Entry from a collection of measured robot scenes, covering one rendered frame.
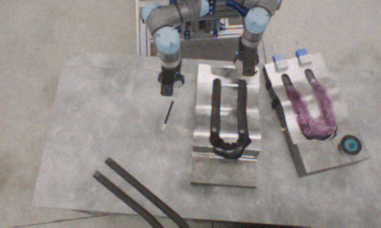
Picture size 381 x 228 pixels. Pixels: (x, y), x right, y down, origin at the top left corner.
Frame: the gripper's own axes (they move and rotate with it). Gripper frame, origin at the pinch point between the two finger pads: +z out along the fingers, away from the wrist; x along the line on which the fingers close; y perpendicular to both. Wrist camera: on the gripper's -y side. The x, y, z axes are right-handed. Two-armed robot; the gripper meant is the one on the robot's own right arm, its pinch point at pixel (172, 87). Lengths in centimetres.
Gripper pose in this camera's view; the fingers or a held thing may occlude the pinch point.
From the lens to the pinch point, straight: 144.7
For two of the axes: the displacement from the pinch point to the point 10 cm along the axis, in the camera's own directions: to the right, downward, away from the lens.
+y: 0.7, -9.3, 3.6
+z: 0.0, 3.7, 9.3
